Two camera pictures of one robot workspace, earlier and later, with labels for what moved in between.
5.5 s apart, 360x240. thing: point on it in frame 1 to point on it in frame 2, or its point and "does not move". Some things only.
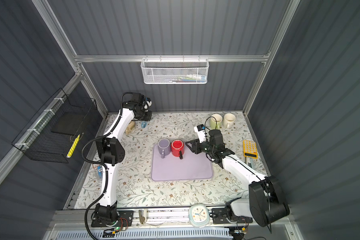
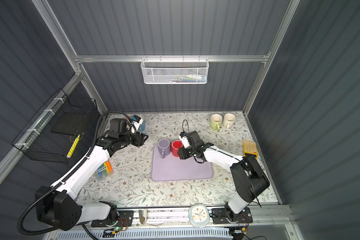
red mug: x=177 y=148 does not move
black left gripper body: x=144 y=115 to x=127 y=139
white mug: x=228 y=120 does not move
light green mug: x=215 y=121 does not move
